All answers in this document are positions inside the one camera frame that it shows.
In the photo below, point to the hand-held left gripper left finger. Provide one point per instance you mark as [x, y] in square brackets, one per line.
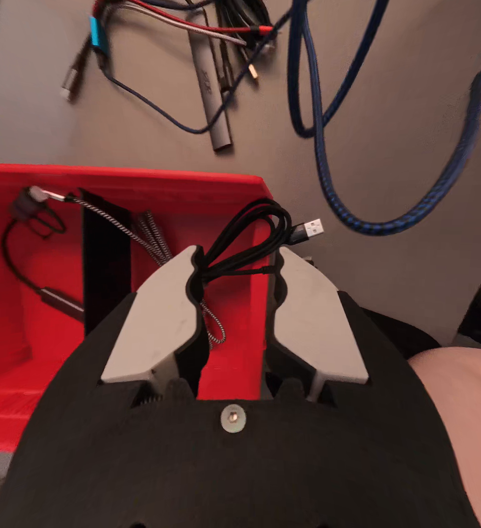
[154, 321]

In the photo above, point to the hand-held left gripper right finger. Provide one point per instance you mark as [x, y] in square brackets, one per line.
[319, 326]

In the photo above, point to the red plastic bin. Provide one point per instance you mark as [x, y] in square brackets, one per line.
[38, 363]

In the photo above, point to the grey usb hub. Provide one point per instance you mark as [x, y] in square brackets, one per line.
[218, 115]

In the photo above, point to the person's right forearm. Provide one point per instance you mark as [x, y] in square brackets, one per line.
[471, 412]

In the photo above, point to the black bin divider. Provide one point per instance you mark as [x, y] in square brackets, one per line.
[104, 268]

